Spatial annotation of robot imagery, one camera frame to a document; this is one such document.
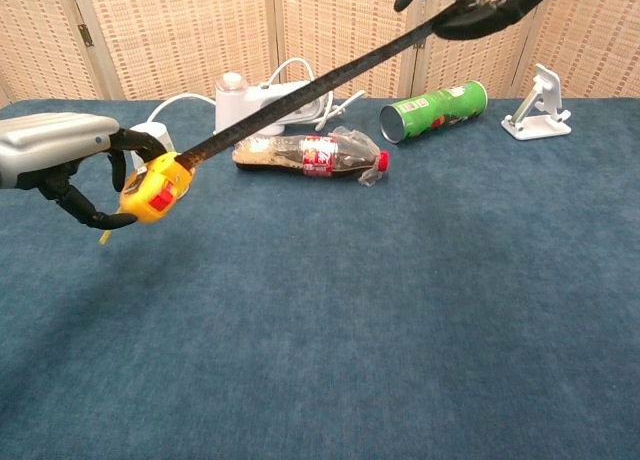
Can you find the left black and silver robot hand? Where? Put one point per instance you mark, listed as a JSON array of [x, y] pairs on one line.
[[50, 140]]

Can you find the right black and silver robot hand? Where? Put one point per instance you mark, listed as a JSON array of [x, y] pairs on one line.
[[500, 10]]

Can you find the yellow tape measure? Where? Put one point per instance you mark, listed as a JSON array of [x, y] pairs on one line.
[[150, 195]]

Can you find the bamboo folding screen panel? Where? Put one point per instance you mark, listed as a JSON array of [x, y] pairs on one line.
[[350, 30], [595, 40], [175, 35], [475, 65], [35, 30]]

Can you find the white paper cup stack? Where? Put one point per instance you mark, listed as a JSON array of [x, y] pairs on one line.
[[150, 129]]

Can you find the green chips can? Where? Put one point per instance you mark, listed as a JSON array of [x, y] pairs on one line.
[[440, 110]]

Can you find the white phone stand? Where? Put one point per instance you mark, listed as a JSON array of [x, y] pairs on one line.
[[537, 127]]

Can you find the white handheld garment steamer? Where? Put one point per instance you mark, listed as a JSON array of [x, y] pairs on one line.
[[235, 105]]

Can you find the crushed cola bottle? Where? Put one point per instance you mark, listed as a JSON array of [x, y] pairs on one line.
[[275, 155]]

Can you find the blue table cloth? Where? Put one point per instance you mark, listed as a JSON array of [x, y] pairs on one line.
[[375, 305]]

